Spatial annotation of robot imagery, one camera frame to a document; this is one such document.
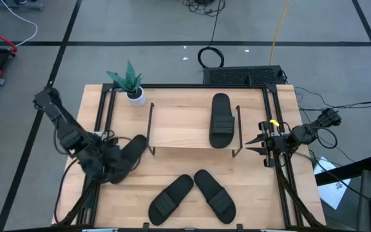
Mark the yellow tag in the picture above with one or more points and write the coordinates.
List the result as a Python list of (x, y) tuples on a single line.
[(273, 122)]

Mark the black table clamp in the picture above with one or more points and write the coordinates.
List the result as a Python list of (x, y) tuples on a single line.
[(239, 227), (146, 226)]

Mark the black floor beam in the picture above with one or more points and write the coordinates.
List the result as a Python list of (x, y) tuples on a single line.
[(346, 170)]

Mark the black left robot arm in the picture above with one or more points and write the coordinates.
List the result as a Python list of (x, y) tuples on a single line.
[(63, 125)]

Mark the wooden shelf with black legs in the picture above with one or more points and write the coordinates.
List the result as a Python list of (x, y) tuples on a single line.
[(185, 129)]

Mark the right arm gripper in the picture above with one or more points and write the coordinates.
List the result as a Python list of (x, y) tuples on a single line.
[(279, 143)]

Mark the white paper sheet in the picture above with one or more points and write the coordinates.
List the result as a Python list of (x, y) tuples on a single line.
[(332, 193)]

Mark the black rubber slide sandal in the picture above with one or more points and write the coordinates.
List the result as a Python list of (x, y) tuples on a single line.
[(135, 148), (222, 129), (216, 196), (169, 201)]

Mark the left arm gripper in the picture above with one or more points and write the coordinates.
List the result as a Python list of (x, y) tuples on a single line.
[(100, 161)]

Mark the grey stand base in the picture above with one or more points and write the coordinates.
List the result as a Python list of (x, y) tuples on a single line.
[(11, 4)]

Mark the green plant in white pot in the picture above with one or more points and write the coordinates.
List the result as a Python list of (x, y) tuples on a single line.
[(135, 96)]

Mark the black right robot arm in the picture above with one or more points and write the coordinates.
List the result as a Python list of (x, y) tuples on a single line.
[(304, 133)]

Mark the black aluminium rig frame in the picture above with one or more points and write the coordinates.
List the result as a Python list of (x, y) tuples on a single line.
[(185, 86)]

